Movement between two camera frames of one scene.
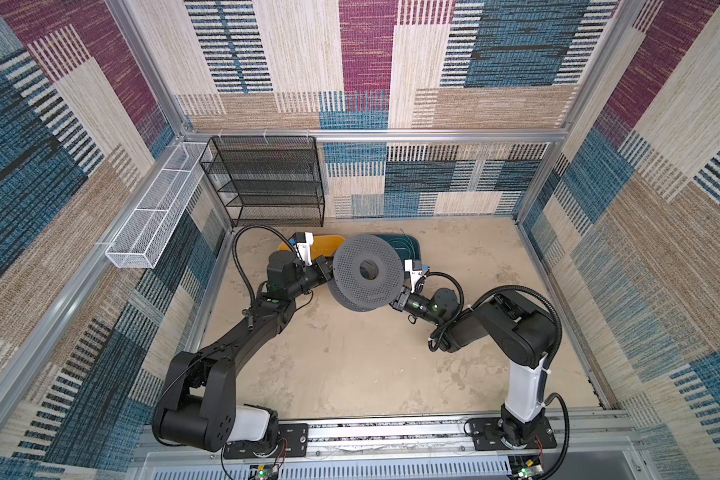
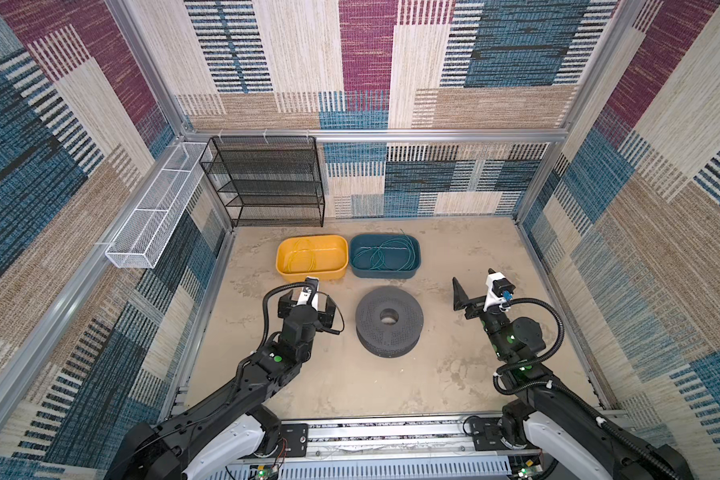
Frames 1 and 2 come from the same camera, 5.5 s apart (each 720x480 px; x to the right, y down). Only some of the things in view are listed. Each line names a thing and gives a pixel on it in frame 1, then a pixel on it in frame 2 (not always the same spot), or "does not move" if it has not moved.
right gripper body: x=408 y=303 → x=475 y=310
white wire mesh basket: x=138 y=242 does not move
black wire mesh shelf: x=268 y=181 does not move
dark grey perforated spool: x=368 y=271 → x=389 y=340
